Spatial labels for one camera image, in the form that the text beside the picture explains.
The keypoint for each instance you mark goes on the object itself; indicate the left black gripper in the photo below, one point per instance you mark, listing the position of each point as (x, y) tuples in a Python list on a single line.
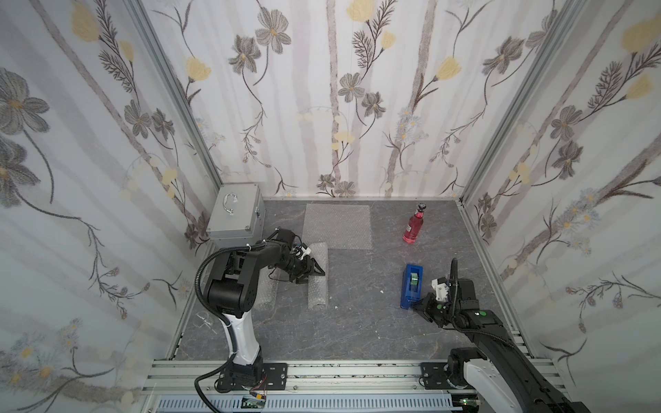
[(305, 266)]

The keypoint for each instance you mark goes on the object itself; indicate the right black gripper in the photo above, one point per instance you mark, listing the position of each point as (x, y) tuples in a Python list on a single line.
[(430, 305)]

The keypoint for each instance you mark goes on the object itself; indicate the blue tape dispenser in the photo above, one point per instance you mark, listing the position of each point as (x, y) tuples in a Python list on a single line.
[(411, 290)]

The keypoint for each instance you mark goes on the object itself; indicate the single bubble wrap sheet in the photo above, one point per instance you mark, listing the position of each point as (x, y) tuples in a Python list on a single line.
[(267, 290)]

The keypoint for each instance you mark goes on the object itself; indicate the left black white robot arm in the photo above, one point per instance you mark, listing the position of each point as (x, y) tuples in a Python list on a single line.
[(227, 283)]

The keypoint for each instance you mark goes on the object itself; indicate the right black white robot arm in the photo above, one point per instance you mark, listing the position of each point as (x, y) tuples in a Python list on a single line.
[(494, 366)]

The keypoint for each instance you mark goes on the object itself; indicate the bubble wrap sheet stack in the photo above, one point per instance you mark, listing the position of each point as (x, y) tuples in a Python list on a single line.
[(341, 227)]

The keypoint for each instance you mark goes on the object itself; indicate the grey metal case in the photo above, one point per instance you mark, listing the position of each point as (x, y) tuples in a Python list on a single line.
[(238, 216)]

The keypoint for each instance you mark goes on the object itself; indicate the pink red bottle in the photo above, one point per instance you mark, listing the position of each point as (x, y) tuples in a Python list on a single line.
[(415, 224)]

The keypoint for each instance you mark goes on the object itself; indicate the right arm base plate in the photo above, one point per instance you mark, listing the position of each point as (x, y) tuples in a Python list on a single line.
[(433, 376)]

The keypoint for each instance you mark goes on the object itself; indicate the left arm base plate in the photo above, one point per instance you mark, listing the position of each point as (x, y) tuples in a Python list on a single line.
[(261, 376)]

